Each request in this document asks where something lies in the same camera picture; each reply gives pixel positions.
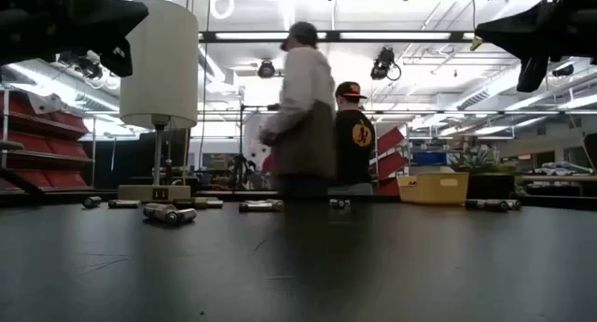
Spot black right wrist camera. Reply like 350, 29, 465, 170
516, 55, 549, 94

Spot white hanging ring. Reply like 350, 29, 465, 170
209, 0, 236, 21

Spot white shade wooden base lamp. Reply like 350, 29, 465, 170
117, 0, 201, 203

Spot yellow plastic bin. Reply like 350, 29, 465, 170
396, 172, 470, 205

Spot wooden workbench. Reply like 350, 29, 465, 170
521, 161, 597, 197

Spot red bin shelf rack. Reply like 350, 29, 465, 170
0, 88, 94, 195
372, 125, 410, 196

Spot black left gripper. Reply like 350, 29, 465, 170
0, 0, 149, 65

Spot black tripod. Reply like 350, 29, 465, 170
230, 102, 257, 191

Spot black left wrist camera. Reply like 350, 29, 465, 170
100, 35, 134, 78

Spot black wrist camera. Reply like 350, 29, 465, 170
100, 35, 134, 78
516, 55, 549, 94

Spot blue storage bins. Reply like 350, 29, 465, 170
410, 148, 451, 167

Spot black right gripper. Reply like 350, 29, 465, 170
474, 0, 597, 64

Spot person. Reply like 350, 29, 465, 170
328, 81, 377, 196
258, 21, 338, 198

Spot potted succulent plant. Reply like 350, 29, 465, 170
450, 147, 523, 201

